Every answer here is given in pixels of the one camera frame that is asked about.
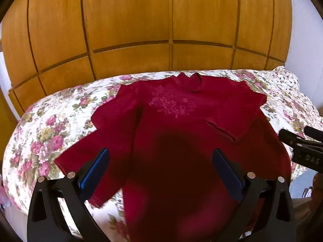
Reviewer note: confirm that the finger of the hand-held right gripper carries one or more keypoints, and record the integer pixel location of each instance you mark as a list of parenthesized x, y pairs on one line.
[(315, 133), (290, 137)]

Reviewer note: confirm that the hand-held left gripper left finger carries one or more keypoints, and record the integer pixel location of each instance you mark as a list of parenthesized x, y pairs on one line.
[(96, 169)]

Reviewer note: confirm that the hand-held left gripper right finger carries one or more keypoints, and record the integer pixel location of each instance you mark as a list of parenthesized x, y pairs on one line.
[(227, 172)]

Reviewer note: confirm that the dark red embroidered sweater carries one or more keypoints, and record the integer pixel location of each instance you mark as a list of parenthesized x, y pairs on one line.
[(176, 121)]

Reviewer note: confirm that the person's beige trousers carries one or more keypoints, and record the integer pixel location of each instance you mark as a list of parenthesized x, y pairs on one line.
[(306, 219)]

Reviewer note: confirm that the floral quilted blanket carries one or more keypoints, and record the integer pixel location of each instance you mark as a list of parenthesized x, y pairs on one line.
[(50, 121)]

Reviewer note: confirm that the wooden panelled wardrobe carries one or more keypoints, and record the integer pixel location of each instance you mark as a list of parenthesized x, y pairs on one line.
[(126, 17)]

